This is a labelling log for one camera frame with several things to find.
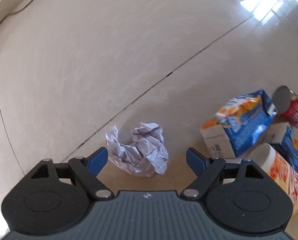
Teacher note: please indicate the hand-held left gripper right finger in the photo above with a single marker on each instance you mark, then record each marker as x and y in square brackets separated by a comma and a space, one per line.
[196, 161]

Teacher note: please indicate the white paper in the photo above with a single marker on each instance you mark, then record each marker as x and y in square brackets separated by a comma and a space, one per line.
[144, 152]

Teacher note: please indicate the small blue juice carton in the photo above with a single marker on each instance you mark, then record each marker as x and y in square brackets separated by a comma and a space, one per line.
[286, 140]

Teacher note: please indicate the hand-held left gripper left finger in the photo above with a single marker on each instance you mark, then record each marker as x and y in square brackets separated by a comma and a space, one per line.
[97, 161]

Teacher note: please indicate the cup with yellow lid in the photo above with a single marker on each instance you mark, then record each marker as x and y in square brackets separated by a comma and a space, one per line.
[284, 170]

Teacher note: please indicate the large blue juice carton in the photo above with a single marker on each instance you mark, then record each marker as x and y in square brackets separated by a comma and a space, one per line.
[244, 127]

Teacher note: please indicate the red drink can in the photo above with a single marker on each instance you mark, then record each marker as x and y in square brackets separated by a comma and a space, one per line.
[294, 112]

